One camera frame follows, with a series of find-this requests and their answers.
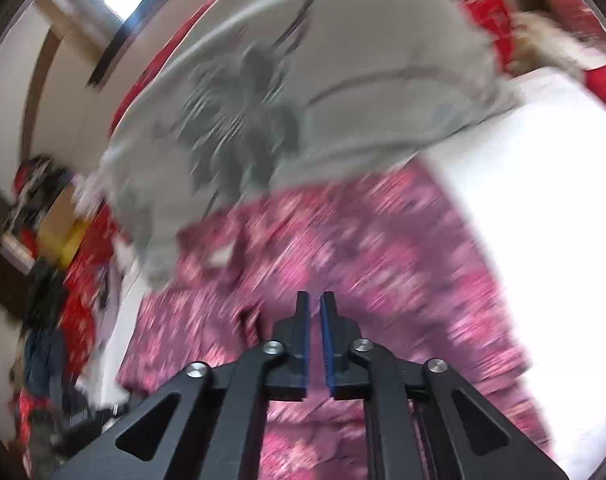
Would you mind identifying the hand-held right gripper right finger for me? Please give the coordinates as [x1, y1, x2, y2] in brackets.
[321, 291, 570, 480]

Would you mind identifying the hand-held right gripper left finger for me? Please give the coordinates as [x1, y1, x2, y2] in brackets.
[48, 291, 311, 480]

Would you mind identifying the purple floral fleece garment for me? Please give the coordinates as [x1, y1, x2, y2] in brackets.
[116, 165, 554, 480]

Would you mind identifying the pile of dark clothes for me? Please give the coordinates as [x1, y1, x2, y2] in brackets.
[8, 257, 111, 461]

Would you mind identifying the pile of mixed clothes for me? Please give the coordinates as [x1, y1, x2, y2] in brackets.
[3, 156, 74, 261]

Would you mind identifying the white quilted bedspread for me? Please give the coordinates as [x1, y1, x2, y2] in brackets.
[423, 67, 606, 480]

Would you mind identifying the yellow flat package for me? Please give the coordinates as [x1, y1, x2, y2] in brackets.
[56, 217, 91, 268]

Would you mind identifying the cardboard box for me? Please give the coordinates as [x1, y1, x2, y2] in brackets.
[36, 182, 81, 243]

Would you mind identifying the grey floral pillow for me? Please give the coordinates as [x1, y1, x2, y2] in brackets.
[98, 0, 521, 286]

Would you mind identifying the red cushion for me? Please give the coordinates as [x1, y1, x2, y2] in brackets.
[580, 57, 606, 123]

